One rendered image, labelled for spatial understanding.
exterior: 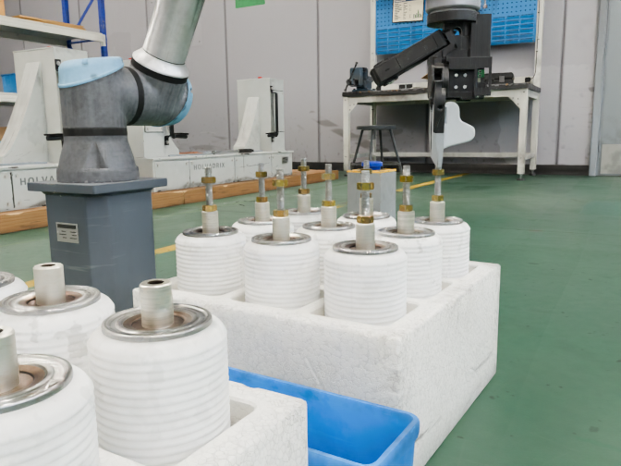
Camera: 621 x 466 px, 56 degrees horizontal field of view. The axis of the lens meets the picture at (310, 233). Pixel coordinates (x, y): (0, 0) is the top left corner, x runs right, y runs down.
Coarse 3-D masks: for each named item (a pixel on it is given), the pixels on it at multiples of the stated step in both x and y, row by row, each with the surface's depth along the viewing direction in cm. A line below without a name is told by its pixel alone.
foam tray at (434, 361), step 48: (240, 288) 78; (480, 288) 81; (240, 336) 69; (288, 336) 65; (336, 336) 62; (384, 336) 59; (432, 336) 66; (480, 336) 83; (336, 384) 63; (384, 384) 60; (432, 384) 68; (480, 384) 85; (432, 432) 69
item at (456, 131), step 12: (432, 108) 82; (456, 108) 82; (432, 120) 82; (456, 120) 82; (432, 132) 82; (444, 132) 82; (456, 132) 82; (468, 132) 82; (432, 144) 83; (444, 144) 83; (456, 144) 83; (432, 156) 84
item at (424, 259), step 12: (396, 240) 73; (408, 240) 73; (420, 240) 73; (432, 240) 74; (408, 252) 73; (420, 252) 73; (432, 252) 74; (408, 264) 73; (420, 264) 73; (432, 264) 74; (408, 276) 73; (420, 276) 73; (432, 276) 74; (408, 288) 73; (420, 288) 74; (432, 288) 74
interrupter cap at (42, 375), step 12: (24, 360) 34; (36, 360) 34; (48, 360) 34; (60, 360) 34; (24, 372) 33; (36, 372) 32; (48, 372) 32; (60, 372) 32; (72, 372) 32; (24, 384) 31; (36, 384) 31; (48, 384) 31; (60, 384) 30; (0, 396) 29; (12, 396) 29; (24, 396) 29; (36, 396) 29; (48, 396) 30; (0, 408) 28; (12, 408) 28
